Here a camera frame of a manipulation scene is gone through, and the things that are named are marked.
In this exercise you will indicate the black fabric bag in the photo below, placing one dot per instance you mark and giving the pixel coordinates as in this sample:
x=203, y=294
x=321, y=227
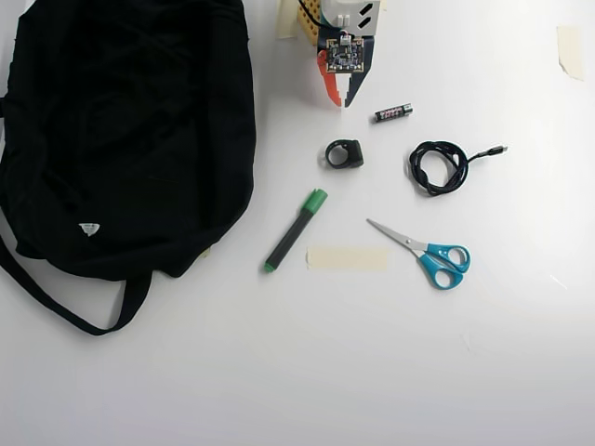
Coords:
x=116, y=139

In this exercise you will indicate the long beige masking tape strip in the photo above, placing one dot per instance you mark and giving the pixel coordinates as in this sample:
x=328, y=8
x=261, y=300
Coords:
x=348, y=259

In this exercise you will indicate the green black marker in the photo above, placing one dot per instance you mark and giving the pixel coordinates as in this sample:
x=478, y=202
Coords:
x=293, y=232

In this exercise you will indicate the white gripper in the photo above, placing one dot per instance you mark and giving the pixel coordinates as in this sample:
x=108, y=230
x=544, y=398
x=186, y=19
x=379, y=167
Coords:
x=362, y=88

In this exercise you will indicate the camera circuit board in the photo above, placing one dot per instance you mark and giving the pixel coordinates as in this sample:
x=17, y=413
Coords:
x=345, y=58

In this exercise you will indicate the black battery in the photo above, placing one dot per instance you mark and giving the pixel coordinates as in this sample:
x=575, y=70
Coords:
x=392, y=113

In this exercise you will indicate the small beige tape piece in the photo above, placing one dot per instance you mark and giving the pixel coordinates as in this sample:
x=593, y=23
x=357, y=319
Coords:
x=205, y=253

